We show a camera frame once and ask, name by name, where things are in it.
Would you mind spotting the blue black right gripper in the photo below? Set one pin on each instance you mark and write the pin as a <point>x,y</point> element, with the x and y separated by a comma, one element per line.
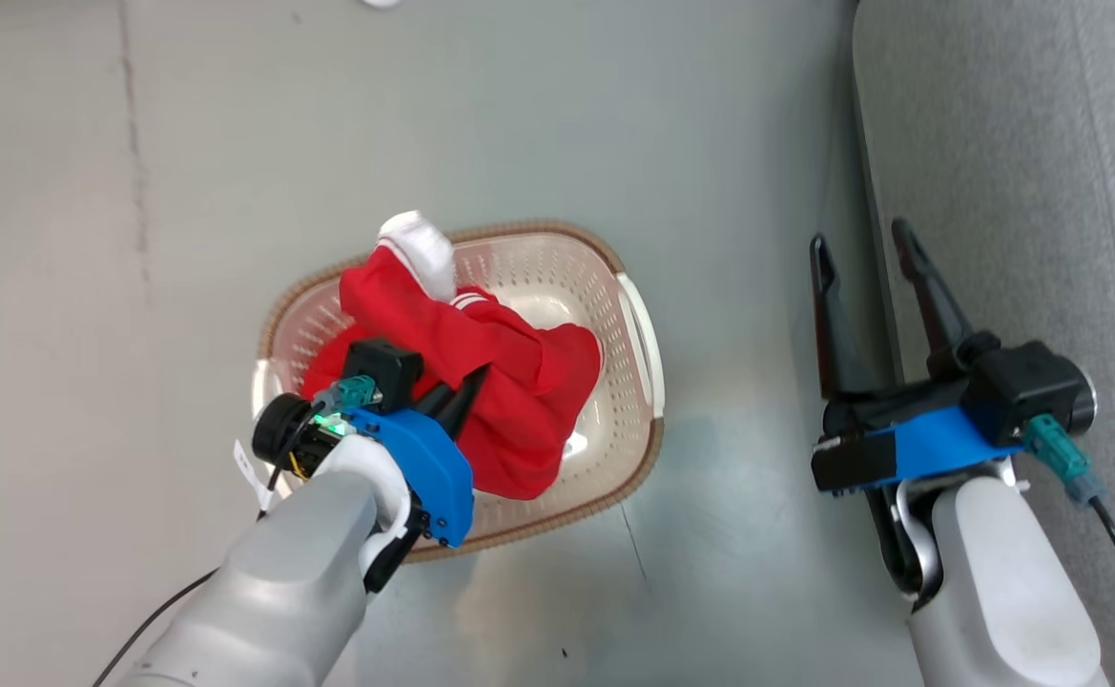
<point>929,444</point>

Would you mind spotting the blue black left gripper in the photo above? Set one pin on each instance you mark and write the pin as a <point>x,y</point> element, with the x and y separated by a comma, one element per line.
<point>433,468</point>

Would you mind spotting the red garment with white cuff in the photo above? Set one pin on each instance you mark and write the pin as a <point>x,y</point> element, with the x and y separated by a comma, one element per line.
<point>519,382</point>

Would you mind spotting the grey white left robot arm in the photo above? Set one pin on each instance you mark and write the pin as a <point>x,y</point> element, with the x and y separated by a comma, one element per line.
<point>280,592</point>

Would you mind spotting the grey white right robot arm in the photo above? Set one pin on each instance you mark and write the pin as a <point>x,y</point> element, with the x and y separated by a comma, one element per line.
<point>986,592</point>

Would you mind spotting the beige perforated plastic laundry basket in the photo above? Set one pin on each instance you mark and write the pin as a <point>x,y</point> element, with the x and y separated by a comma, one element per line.
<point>557,277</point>

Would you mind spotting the grey fabric sofa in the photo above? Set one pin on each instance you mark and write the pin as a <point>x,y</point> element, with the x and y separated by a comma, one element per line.
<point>1015,143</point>

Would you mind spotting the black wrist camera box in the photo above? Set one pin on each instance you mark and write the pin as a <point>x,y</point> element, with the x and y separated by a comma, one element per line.
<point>1034,386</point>
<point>383,372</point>

